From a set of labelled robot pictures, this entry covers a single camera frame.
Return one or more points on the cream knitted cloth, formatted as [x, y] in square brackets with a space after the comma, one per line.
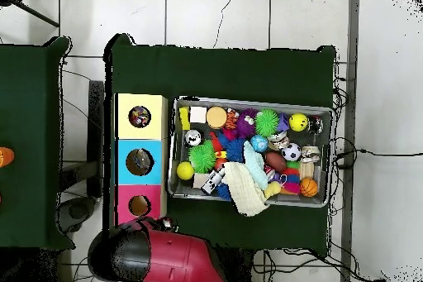
[244, 189]

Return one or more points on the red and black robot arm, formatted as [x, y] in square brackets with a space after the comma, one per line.
[165, 255]

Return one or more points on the clear mesh bin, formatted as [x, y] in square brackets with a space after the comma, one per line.
[173, 163]

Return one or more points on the wooden box with three holes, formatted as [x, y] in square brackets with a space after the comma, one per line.
[155, 163]

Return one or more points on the green spiky ball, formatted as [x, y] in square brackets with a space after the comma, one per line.
[267, 122]
[202, 156]

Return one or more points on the purple spiky ball with eyes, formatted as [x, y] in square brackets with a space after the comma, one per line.
[246, 123]

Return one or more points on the plain yellow ball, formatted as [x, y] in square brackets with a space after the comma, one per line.
[186, 171]

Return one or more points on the mint green knitted cloth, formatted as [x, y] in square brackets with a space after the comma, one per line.
[254, 159]

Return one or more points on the yellow smiley ball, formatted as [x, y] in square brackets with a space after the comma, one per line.
[299, 122]

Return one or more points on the small orange basketball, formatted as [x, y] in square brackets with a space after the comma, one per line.
[308, 187]

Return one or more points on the green cloth side table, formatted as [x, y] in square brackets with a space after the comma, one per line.
[33, 110]

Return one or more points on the small orange object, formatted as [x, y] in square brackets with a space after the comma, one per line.
[5, 157]

